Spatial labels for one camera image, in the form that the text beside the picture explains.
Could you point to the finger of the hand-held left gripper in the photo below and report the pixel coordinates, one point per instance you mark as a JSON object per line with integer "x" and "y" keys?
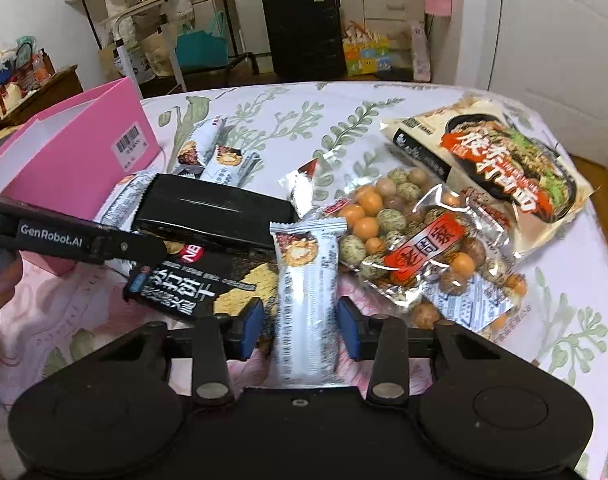
{"x": 134, "y": 251}

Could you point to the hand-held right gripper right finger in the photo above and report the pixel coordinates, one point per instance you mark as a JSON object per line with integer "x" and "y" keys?
{"x": 348, "y": 332}

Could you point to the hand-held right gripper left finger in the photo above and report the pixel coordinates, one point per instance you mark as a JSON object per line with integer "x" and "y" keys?
{"x": 253, "y": 327}

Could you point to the silver snack bar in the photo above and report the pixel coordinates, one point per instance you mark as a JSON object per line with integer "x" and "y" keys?
{"x": 229, "y": 162}
{"x": 304, "y": 300}
{"x": 121, "y": 197}
{"x": 194, "y": 147}

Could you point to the black cracker packet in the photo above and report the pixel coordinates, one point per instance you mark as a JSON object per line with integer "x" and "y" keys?
{"x": 194, "y": 280}

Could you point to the pink cardboard box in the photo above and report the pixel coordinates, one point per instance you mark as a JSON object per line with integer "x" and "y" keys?
{"x": 99, "y": 110}

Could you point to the large cream food bag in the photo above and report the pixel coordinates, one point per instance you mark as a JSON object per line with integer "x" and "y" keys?
{"x": 483, "y": 160}

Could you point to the packets inside pink box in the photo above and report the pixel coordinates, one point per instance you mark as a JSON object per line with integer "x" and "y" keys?
{"x": 219, "y": 210}

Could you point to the clear bag of coated peanuts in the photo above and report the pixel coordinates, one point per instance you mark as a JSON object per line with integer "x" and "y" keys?
{"x": 408, "y": 230}

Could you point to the pile of gift bags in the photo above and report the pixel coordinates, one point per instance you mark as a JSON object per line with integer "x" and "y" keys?
{"x": 6, "y": 100}

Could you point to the dark wooden cabinet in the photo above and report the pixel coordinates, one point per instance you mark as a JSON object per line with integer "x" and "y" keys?
{"x": 59, "y": 87}

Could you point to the small red silver packet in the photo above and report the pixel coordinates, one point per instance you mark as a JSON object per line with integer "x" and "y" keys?
{"x": 304, "y": 185}

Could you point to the brown paper bag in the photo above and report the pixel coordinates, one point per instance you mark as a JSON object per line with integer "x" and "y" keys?
{"x": 109, "y": 62}

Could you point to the white metal rack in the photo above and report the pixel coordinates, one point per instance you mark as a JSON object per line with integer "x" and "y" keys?
{"x": 125, "y": 55}

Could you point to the white leaf print bedsheet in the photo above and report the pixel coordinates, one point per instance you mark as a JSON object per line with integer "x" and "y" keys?
{"x": 294, "y": 120}

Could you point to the teal shopping bag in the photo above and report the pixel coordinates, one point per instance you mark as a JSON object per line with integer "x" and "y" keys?
{"x": 199, "y": 47}

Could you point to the black suitcase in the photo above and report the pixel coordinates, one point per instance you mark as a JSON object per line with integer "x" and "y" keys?
{"x": 304, "y": 35}

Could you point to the colourful gift bag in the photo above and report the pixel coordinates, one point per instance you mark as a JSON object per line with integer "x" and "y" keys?
{"x": 366, "y": 57}

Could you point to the white door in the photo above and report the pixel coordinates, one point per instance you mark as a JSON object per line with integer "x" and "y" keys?
{"x": 548, "y": 35}

